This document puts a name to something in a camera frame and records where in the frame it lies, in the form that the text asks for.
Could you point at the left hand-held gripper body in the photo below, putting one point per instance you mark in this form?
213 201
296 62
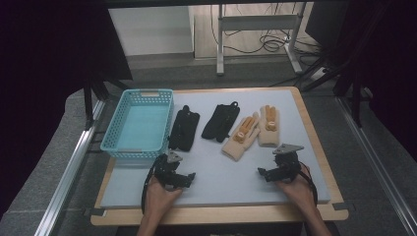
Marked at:
165 170

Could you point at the white power strip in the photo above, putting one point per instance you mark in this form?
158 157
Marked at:
318 73

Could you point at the black corner bracket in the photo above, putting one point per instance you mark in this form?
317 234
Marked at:
343 206
94 211

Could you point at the white metal desk frame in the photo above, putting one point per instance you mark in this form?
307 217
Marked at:
255 23

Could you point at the dark curtain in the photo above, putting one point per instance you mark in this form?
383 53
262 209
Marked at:
49 65
393 65

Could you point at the beige knitted glove orange pattern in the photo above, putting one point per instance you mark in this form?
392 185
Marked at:
269 136
241 137

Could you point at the white board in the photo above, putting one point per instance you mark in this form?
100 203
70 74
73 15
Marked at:
150 31

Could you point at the teal plastic basket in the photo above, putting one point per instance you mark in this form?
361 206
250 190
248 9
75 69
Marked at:
141 128

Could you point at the black stand legs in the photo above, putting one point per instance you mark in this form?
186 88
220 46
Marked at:
95 91
355 98

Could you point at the person's left hand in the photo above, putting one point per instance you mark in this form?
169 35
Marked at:
159 200

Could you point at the black glove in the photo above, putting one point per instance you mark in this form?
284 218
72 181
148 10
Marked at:
183 129
221 121

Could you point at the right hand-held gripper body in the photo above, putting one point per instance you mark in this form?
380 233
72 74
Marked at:
287 164

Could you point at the person's right hand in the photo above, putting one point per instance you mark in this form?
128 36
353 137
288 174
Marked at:
298 193

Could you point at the aluminium rail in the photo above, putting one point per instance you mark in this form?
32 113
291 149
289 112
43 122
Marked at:
380 170
65 183

